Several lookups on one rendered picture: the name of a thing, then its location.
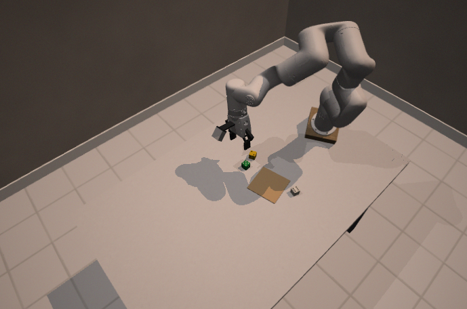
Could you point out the brown flat mat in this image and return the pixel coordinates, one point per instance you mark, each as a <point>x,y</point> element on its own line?
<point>268,185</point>

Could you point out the white die with black pips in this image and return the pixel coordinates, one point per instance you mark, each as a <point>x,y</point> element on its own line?
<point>295,190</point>

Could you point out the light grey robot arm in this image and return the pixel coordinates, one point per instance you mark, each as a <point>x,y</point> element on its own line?
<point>340,104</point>

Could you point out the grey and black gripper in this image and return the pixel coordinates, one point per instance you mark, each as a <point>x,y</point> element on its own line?
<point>242,126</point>

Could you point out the yellow die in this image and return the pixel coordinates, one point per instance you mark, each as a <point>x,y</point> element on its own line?
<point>252,155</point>

